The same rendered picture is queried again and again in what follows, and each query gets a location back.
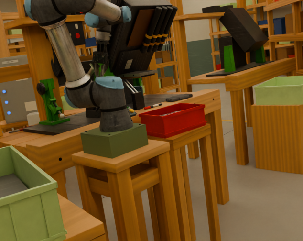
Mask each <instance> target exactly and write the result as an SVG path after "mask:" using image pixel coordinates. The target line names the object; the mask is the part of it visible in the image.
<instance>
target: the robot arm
mask: <svg viewBox="0 0 303 241"><path fill-rule="evenodd" d="M24 5H25V10H26V13H27V15H28V16H29V18H31V19H32V20H34V21H37V22H38V24H39V26H40V27H42V28H44V29H45V31H46V33H47V35H48V37H49V40H50V42H51V44H52V47H53V49H54V52H55V54H56V56H57V59H58V61H59V63H60V66H61V68H62V70H63V73H64V75H65V77H66V80H67V81H66V83H65V88H64V93H65V94H64V97H65V100H66V102H67V103H68V105H69V106H71V107H72V108H80V109H82V108H89V107H100V110H101V117H100V125H99V128H100V131H101V132H116V131H123V130H126V129H129V128H131V127H133V120H132V119H131V117H130V114H129V112H128V110H127V106H126V100H125V93H124V86H123V82H122V79H121V78H120V77H115V76H105V77H104V76H103V75H104V74H105V72H106V70H107V68H108V66H109V59H108V56H109V55H108V52H107V47H106V45H105V44H108V43H109V40H110V37H111V35H110V33H111V25H114V24H120V23H126V22H130V21H131V11H130V8H129V7H128V6H122V7H118V6H116V5H114V4H112V3H110V2H108V1H106V0H24ZM74 12H81V13H86V14H85V17H84V21H85V23H86V25H87V26H89V27H92V28H97V29H96V42H97V51H94V52H93V58H92V65H93V68H94V72H95V75H96V79H95V81H92V80H91V77H90V75H89V74H86V73H85V71H84V69H83V66H82V64H81V61H80V59H79V56H78V54H77V51H76V48H75V46H74V43H73V41H72V38H71V36H70V33H69V30H68V28H67V25H66V23H65V21H66V18H67V14H70V13H74ZM98 63H101V64H103V65H101V72H100V76H99V68H100V65H99V64H98Z"/></svg>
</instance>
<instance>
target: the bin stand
mask: <svg viewBox="0 0 303 241"><path fill-rule="evenodd" d="M210 134H211V126H210V124H209V123H206V125H205V126H202V127H199V128H196V129H193V130H190V131H186V132H183V133H180V134H178V135H175V136H172V137H169V138H166V139H165V138H159V137H154V136H149V135H147V137H148V139H149V140H157V141H164V142H169V144H170V150H169V156H170V163H171V171H172V178H173V188H174V195H175V202H176V210H177V217H178V225H179V232H180V240H181V241H195V240H196V235H195V224H194V216H193V208H192V200H191V192H190V184H189V176H188V168H187V160H186V152H185V145H188V144H190V143H192V142H194V141H196V140H198V139H199V144H200V153H201V161H202V170H203V179H204V187H205V196H206V208H207V216H208V225H209V233H210V241H221V233H220V224H219V215H218V206H217V197H216V184H215V175H214V166H213V157H212V147H211V139H210ZM147 193H148V200H149V206H150V213H151V222H152V228H153V235H154V241H161V240H160V234H159V227H158V220H157V213H156V206H155V200H154V193H153V187H152V186H151V187H149V188H147Z"/></svg>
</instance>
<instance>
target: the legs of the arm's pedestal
mask: <svg viewBox="0 0 303 241"><path fill-rule="evenodd" d="M75 168H76V175H77V180H78V185H79V190H80V196H81V200H82V206H83V210H84V211H86V212H87V213H89V214H90V215H92V216H93V217H95V218H97V219H98V220H100V221H101V222H103V224H104V229H105V235H106V240H107V241H109V238H108V230H107V225H106V220H105V214H104V209H103V203H102V197H101V195H104V196H107V197H110V198H111V202H112V208H113V214H114V220H115V225H116V231H117V237H118V241H148V236H147V230H146V223H145V216H144V210H143V204H142V197H141V191H143V190H145V189H147V188H149V187H151V186H152V187H153V193H154V200H155V206H156V213H157V220H158V227H159V234H160V240H161V241H181V240H180V232H179V225H178V217H177V210H176V202H175V195H174V188H173V178H172V171H171V163H170V156H169V151H167V152H164V153H162V154H160V155H158V156H155V157H153V158H151V159H149V161H144V162H142V163H139V164H137V165H134V166H132V167H130V168H128V169H125V170H123V171H121V172H118V173H113V172H109V171H105V170H101V169H96V168H93V167H89V166H85V165H81V164H76V163H75Z"/></svg>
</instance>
